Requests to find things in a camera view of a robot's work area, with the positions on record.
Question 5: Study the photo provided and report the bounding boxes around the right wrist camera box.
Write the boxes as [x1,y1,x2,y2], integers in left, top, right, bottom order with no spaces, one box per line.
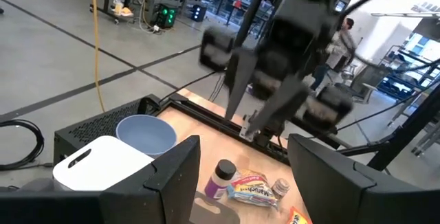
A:
[274,0,340,46]

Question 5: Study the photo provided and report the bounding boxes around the coiled black cable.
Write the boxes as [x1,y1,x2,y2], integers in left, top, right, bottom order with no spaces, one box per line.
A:
[0,119,45,172]

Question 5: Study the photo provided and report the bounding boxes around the green-lit computer tower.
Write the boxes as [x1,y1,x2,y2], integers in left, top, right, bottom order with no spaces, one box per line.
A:
[155,3,179,30]

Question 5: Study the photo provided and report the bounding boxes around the yellow power cable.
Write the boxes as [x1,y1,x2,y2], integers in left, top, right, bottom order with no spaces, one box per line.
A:
[90,0,107,113]

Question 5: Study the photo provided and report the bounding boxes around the grey office chair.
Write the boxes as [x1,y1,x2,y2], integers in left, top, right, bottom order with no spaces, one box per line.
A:
[335,64,391,104]

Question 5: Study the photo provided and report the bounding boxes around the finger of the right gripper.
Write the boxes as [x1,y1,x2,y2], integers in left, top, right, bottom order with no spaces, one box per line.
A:
[225,49,259,120]
[246,75,309,135]

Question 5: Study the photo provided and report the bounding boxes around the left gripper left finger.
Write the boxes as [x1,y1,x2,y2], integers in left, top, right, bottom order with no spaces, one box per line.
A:
[99,135,201,224]

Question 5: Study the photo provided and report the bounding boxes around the black frame pole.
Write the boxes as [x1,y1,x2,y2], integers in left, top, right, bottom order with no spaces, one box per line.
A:
[366,86,440,172]

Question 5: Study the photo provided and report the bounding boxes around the small clear spice jar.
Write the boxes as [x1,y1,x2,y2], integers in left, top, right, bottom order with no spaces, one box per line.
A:
[270,177,291,200]

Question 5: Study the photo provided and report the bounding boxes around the black computer case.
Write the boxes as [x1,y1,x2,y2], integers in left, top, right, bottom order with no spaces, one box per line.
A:
[53,93,162,166]

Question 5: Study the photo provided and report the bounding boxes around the person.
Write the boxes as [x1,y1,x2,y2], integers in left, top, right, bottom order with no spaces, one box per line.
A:
[310,17,358,91]

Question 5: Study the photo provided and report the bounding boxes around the white blue ramen packet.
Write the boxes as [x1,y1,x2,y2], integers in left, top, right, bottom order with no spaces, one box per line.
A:
[225,168,278,211]

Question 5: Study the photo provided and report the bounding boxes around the blue storage rack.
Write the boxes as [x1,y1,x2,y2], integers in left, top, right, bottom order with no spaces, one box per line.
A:
[376,33,440,101]

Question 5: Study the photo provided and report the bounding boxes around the blue-lit computer tower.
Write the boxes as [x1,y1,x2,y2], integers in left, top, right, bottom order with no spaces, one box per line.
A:
[190,3,208,23]

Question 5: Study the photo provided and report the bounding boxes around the purple-label spice bottle black lid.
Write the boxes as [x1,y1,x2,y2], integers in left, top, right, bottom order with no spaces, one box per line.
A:
[203,159,238,201]

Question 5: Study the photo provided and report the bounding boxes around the blue bowl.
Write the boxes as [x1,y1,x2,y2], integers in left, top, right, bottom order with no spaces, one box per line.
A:
[115,114,178,159]

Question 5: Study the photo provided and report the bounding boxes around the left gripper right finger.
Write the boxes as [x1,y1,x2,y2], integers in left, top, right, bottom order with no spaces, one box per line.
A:
[287,133,390,224]

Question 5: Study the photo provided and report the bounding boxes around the orange chicken ramen packet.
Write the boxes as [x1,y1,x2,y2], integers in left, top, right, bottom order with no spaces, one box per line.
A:
[287,205,313,224]

